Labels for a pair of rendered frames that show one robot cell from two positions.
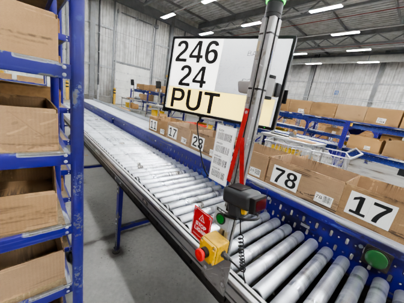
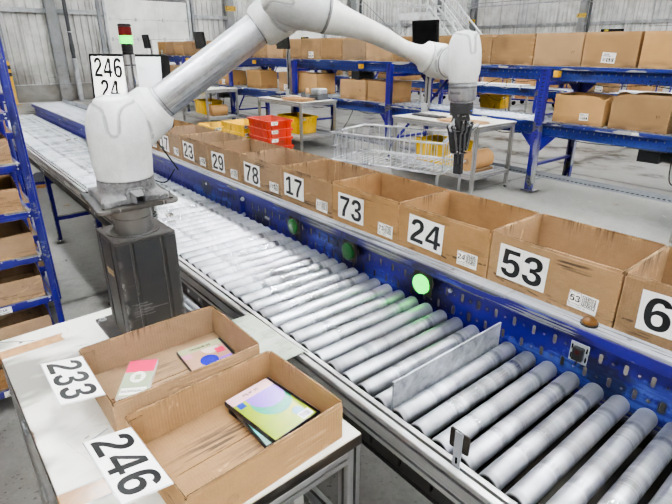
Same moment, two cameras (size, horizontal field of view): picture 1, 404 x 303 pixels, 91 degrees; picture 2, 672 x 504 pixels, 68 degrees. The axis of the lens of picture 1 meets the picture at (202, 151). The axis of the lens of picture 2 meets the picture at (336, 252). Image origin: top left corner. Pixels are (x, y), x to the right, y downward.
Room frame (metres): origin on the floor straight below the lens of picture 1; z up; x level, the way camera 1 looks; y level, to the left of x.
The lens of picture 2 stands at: (-1.47, -1.09, 1.58)
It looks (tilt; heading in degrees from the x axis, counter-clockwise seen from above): 22 degrees down; 4
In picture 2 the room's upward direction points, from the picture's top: straight up
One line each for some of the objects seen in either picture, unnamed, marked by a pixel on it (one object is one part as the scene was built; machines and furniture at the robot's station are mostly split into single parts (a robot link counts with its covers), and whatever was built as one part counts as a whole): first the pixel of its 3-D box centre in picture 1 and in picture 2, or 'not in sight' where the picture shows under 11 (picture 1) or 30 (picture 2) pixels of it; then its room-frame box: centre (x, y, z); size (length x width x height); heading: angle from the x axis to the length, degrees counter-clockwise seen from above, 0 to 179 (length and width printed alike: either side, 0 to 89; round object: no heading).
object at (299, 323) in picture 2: not in sight; (338, 309); (0.07, -1.00, 0.72); 0.52 x 0.05 x 0.05; 133
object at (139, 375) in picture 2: not in sight; (138, 380); (-0.41, -0.50, 0.76); 0.16 x 0.07 x 0.02; 12
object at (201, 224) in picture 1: (206, 230); not in sight; (0.65, -0.06, 0.85); 0.16 x 0.01 x 0.13; 43
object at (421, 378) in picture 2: not in sight; (450, 362); (-0.28, -1.34, 0.76); 0.46 x 0.01 x 0.09; 133
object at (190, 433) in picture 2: not in sight; (237, 427); (-0.61, -0.82, 0.80); 0.38 x 0.28 x 0.10; 136
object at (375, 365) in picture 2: not in sight; (407, 349); (-0.17, -1.23, 0.72); 0.52 x 0.05 x 0.05; 133
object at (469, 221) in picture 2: not in sight; (465, 230); (0.26, -1.45, 0.96); 0.39 x 0.29 x 0.17; 43
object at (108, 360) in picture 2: not in sight; (172, 362); (-0.38, -0.58, 0.80); 0.38 x 0.28 x 0.10; 133
